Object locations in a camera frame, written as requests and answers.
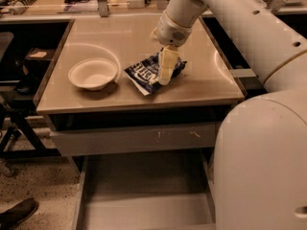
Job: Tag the closed grey top drawer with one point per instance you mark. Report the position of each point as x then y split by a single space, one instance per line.
135 139

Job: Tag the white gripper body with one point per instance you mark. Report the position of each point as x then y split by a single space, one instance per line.
172 33

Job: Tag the dark shoe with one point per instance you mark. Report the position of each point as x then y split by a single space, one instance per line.
18 213

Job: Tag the white paper bowl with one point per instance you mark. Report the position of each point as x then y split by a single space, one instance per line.
93 74

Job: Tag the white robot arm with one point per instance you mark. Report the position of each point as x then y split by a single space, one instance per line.
260 156

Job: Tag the blue chip bag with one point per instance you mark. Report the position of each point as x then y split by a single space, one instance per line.
144 74

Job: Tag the open grey middle drawer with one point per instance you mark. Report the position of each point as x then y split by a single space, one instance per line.
161 190

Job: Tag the black chair base left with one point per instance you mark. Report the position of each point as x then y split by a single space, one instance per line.
19 127

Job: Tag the grey drawer cabinet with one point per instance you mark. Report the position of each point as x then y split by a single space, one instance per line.
203 92

